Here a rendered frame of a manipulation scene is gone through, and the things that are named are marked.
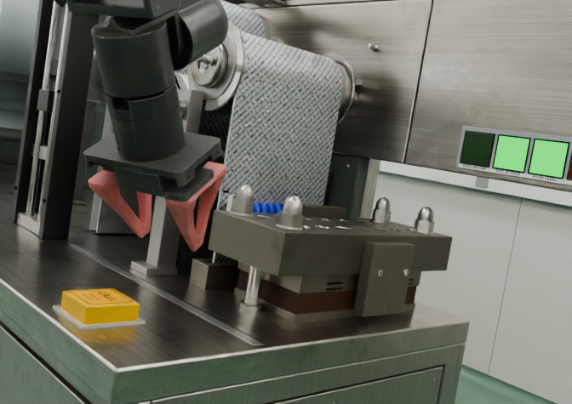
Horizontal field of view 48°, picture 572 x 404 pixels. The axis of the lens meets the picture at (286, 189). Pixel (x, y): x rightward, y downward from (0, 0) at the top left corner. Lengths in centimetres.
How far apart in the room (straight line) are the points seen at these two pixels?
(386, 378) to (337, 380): 12
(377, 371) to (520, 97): 48
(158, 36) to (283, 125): 60
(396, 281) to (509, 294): 270
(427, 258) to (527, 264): 256
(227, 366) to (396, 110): 63
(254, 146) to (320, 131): 15
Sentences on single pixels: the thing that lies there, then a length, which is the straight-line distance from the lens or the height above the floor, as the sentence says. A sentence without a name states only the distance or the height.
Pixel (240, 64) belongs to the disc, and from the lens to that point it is 100.
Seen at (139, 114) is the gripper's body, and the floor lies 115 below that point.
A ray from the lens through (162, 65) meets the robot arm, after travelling 51.
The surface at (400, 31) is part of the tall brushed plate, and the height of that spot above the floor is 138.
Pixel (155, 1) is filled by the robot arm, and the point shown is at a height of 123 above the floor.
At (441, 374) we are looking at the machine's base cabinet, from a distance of 112.
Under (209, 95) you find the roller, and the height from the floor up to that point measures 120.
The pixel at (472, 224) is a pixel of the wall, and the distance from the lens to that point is 379.
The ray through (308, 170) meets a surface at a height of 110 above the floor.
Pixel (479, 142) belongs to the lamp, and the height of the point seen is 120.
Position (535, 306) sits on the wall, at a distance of 364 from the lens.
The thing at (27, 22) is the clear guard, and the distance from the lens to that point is 196.
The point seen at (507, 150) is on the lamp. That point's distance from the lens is 106.
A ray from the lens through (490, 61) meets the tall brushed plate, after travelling 112.
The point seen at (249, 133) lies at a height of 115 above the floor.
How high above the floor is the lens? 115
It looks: 4 degrees down
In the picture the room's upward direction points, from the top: 9 degrees clockwise
